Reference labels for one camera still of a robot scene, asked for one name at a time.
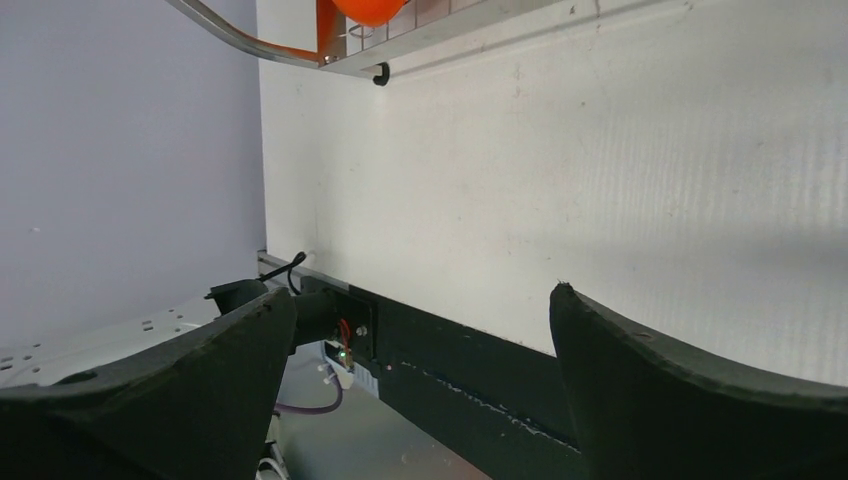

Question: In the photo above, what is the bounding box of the stainless steel dish rack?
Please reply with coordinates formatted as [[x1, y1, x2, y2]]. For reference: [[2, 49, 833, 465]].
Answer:
[[165, 0, 664, 88]]

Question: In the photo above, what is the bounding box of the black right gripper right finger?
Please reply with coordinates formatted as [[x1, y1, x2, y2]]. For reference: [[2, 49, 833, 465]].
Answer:
[[549, 283, 847, 479]]

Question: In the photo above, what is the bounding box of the orange plastic bowl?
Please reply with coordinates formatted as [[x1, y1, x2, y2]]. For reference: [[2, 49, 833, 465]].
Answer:
[[333, 0, 407, 27]]

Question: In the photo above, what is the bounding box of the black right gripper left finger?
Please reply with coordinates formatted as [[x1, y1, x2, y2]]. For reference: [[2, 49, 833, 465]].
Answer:
[[0, 286, 298, 480]]

